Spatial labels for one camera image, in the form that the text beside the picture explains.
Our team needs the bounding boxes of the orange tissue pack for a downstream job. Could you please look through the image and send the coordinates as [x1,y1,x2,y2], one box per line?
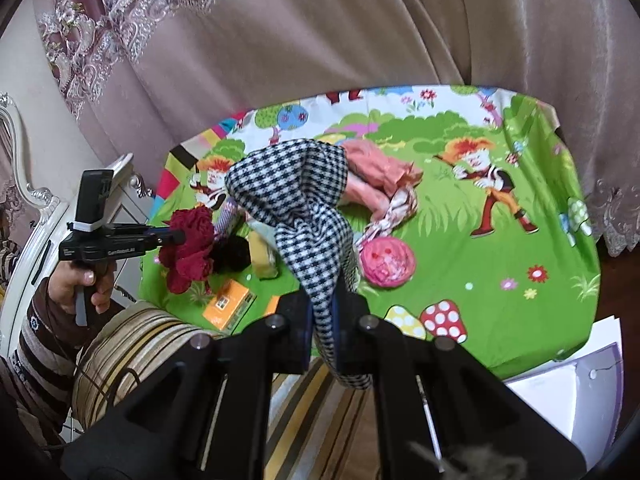
[203,278,256,335]
[264,296,280,316]

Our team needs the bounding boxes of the black fuzzy ball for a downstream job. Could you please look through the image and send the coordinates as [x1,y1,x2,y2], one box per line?
[209,235,250,274]

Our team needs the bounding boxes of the phone on gripper mount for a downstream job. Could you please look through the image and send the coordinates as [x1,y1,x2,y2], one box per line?
[70,153,134,233]

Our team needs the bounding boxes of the beige pink curtain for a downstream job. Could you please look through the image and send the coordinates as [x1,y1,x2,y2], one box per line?
[34,0,639,255]

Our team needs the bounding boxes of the pink round folded bag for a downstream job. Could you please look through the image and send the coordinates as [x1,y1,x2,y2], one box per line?
[360,236,416,288]

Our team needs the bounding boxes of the white ornate cabinet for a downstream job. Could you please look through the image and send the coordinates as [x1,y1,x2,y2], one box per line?
[1,93,154,356]

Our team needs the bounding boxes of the dark red fluffy cloth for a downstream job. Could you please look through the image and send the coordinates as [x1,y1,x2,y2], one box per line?
[158,206,215,295]

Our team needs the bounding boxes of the striped beige cushion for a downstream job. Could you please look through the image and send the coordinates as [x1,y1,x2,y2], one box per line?
[72,302,222,430]

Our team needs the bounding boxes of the green cartoon print tablecloth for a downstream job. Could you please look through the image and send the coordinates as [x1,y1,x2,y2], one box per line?
[152,86,600,378]

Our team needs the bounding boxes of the person's left hand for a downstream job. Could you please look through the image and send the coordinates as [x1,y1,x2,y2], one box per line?
[48,261,116,314]

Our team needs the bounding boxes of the purple knitted sock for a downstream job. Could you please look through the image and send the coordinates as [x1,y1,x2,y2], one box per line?
[214,197,244,242]

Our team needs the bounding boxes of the striped sleeve left forearm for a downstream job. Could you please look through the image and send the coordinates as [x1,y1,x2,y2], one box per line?
[1,278,122,457]

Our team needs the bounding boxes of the black white houndstooth cloth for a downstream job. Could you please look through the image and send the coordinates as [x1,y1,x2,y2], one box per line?
[224,139,371,390]

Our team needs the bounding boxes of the pink white patterned cloth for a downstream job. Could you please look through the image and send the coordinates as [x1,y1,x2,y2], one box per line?
[354,185,418,252]

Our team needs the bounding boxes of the salmon pink towel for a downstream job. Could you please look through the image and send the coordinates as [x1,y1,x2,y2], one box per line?
[341,139,423,220]

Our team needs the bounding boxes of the yellow sponge block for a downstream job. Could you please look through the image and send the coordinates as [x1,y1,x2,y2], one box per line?
[247,231,279,280]

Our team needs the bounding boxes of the white purple storage box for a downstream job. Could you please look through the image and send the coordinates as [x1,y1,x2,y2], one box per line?
[506,316,624,468]

